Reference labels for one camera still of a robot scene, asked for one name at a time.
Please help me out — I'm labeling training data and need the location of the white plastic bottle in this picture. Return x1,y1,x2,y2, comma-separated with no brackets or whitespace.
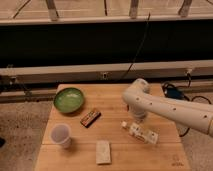
121,121,158,144

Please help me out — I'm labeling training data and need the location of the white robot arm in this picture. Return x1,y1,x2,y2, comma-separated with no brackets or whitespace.
122,78,213,137

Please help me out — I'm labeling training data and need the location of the blue power box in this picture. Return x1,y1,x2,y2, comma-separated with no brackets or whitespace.
166,89,183,100

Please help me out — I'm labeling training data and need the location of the white sponge block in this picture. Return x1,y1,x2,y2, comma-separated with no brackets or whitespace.
96,140,111,165

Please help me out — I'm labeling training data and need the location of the green ceramic bowl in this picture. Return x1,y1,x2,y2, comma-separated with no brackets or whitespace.
53,87,84,114

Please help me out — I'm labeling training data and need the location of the translucent plastic cup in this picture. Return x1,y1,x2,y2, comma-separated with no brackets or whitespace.
50,124,71,149

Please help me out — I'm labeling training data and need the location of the wall power outlet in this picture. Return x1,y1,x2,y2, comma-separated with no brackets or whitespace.
101,72,109,80

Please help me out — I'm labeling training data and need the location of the black floor cable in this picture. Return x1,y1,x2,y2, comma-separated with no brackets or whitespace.
161,81,213,138

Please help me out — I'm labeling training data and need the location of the black hanging cable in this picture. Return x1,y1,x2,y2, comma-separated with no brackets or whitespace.
118,12,152,82

